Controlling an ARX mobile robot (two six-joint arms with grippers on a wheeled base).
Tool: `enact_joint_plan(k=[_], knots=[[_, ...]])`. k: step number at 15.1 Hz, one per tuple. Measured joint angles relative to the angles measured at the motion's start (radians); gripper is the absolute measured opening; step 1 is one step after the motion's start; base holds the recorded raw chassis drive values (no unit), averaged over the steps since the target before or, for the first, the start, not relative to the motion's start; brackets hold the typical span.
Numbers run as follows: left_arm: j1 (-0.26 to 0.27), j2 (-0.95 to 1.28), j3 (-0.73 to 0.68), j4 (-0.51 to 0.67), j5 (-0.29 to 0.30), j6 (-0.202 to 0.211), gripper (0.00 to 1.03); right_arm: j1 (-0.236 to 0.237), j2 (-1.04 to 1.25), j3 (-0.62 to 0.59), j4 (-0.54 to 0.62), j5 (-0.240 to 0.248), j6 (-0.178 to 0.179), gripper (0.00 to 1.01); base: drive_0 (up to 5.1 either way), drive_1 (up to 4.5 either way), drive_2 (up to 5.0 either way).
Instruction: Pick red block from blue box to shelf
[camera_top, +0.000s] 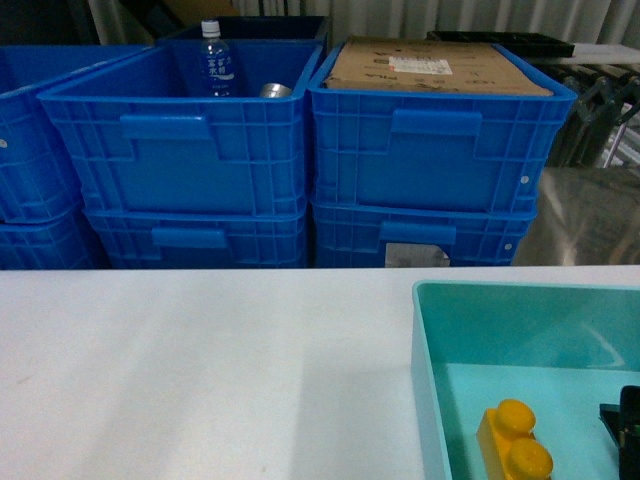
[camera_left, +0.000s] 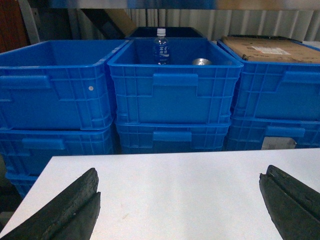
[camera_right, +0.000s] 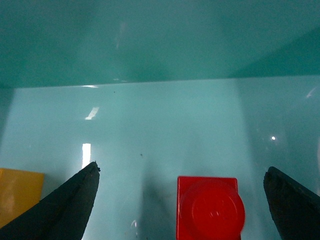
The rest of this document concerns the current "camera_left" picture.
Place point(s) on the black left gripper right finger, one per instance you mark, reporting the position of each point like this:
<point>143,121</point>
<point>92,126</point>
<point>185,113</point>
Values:
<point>294,207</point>

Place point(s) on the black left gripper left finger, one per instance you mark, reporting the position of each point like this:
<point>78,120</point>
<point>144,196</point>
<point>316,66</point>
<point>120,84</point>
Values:
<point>71,215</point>

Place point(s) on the brown cardboard box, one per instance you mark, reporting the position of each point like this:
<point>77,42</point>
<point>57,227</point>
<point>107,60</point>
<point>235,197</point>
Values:
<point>271,50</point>

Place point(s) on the left lower blue crate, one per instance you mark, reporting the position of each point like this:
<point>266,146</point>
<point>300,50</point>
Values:
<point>27,152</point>

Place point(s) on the blue crate with label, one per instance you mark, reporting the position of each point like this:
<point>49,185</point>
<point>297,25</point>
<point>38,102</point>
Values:
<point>261,134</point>

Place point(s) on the blue crate under bottle crate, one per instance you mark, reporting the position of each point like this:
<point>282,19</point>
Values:
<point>156,138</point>

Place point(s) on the blue crate holding cardboard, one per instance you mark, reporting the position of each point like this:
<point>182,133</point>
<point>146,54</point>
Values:
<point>276,90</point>

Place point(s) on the left upper blue crate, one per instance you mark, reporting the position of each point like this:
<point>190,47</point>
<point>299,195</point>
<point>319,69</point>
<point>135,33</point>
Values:
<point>58,85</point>

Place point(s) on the blue crate with bottle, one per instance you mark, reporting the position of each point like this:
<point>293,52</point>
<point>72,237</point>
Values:
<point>177,92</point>

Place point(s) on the silver metal cup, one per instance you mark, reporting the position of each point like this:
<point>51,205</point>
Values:
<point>201,62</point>

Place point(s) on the clear water bottle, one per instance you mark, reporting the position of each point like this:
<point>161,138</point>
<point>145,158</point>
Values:
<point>161,47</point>

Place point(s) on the dark blue rear crate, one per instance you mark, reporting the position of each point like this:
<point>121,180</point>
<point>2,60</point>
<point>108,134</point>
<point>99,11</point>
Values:
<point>171,32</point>

